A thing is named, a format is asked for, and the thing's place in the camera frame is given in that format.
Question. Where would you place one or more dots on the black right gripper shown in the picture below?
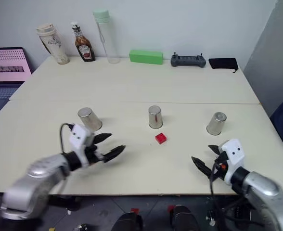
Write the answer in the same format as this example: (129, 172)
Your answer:
(220, 168)

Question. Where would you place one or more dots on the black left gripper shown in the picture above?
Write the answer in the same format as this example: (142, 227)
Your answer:
(95, 155)

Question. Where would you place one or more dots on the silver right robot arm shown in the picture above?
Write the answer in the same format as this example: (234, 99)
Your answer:
(266, 192)

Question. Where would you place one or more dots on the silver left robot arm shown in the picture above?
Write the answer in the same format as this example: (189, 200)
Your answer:
(33, 183)

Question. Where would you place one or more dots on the upturned steel cup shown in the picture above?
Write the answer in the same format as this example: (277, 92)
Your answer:
(89, 119)
(155, 117)
(216, 124)

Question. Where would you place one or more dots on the red toy brick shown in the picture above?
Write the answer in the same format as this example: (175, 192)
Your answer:
(161, 138)

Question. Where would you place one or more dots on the dark rounded shape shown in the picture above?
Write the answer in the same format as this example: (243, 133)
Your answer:
(128, 222)
(184, 219)

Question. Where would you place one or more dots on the black fabric pouch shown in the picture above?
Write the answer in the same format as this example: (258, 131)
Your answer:
(223, 63)

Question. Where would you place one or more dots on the green rectangular block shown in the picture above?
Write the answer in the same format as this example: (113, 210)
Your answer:
(145, 57)

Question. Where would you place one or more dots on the grey remote controller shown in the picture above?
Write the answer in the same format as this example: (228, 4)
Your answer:
(188, 61)

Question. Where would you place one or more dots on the ketchup bottle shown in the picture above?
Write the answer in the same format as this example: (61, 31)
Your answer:
(85, 49)

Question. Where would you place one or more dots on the clear bottle with green lid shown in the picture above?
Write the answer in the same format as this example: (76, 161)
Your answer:
(107, 41)

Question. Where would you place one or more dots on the beige travel tumbler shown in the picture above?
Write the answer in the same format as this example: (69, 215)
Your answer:
(55, 45)

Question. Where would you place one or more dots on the grey partition panel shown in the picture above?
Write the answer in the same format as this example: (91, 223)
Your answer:
(271, 62)

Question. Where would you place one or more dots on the open laptop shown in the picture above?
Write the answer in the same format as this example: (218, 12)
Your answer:
(6, 67)

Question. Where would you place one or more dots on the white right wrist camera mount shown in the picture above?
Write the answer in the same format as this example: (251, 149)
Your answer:
(235, 156)

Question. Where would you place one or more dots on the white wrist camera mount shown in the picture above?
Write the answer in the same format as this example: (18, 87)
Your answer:
(235, 156)
(78, 137)

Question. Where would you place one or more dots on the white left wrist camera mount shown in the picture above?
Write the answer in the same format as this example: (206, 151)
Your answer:
(78, 137)

